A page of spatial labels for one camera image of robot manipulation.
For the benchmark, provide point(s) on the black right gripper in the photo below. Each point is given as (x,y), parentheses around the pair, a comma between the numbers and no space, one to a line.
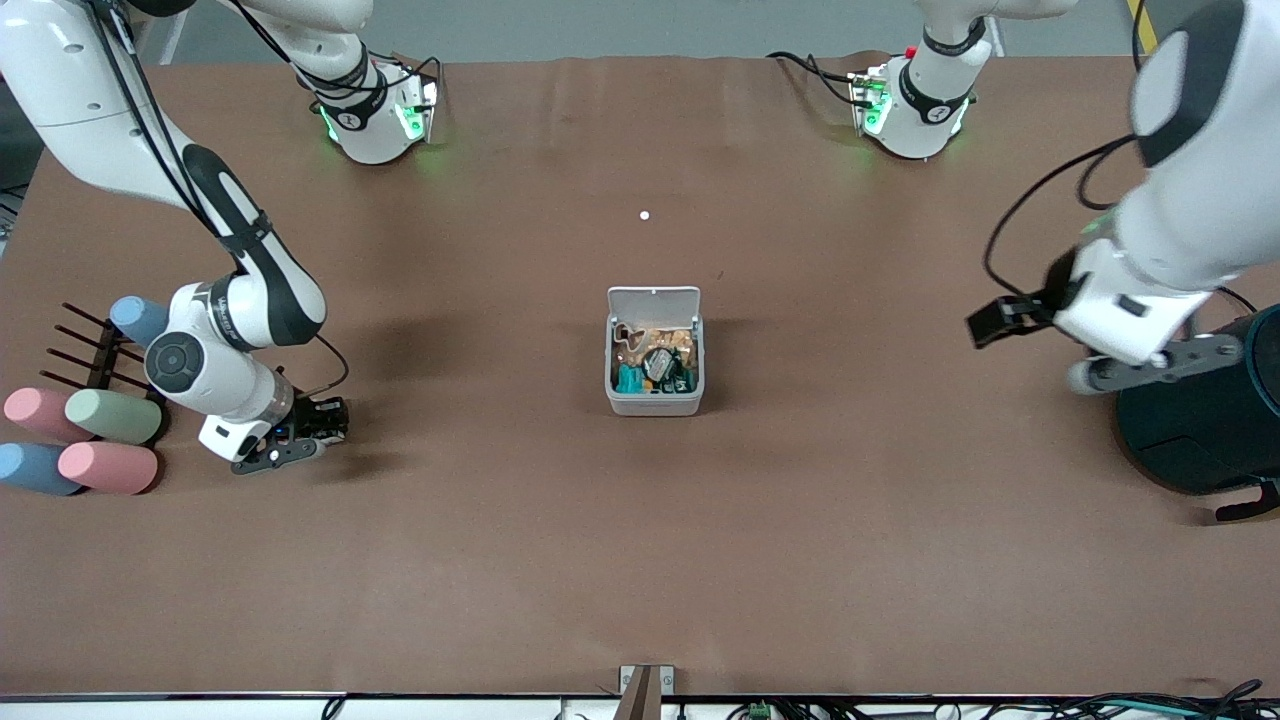
(316,416)

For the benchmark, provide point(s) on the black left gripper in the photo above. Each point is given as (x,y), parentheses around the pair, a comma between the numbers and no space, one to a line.
(1047,291)

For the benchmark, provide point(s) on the dark snack packet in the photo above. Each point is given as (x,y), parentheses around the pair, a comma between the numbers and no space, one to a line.
(343,428)

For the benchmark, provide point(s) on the round black green trash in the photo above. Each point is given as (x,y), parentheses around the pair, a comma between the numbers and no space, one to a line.
(660,363)

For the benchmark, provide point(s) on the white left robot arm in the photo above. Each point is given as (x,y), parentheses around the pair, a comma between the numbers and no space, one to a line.
(1190,230)

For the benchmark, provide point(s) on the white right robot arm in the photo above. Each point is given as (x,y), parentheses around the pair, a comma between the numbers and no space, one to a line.
(200,370)

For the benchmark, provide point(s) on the white square bin body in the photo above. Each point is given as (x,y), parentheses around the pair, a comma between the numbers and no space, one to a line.
(655,404)

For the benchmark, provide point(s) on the pale green plastic cup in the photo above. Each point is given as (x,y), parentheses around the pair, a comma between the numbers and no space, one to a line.
(115,417)

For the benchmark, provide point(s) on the light blue plastic cup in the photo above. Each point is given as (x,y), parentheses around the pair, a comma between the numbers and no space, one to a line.
(35,470)
(135,318)

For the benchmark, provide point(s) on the pink plastic cup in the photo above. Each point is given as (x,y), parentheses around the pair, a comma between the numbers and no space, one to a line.
(110,468)
(35,412)

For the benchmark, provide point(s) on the brown paper table cover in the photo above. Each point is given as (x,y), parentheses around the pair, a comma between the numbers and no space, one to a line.
(500,550)

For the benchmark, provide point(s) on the black cup rack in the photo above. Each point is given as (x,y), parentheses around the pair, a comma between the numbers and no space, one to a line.
(100,365)

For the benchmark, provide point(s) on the dark teal round can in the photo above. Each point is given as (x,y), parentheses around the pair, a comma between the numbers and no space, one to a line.
(1200,440)

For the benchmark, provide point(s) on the control box green light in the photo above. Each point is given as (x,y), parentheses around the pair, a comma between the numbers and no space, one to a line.
(418,108)
(870,102)

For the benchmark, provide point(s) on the teal wrapper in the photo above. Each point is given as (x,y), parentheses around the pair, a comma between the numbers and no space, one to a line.
(630,380)

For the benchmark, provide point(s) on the dark green packet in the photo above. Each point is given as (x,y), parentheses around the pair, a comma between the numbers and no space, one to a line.
(686,382)

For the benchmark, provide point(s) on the orange snack wrapper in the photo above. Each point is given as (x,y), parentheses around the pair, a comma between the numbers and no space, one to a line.
(675,340)

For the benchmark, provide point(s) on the metal table edge bracket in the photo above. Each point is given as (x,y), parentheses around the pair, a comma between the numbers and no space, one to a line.
(646,690)

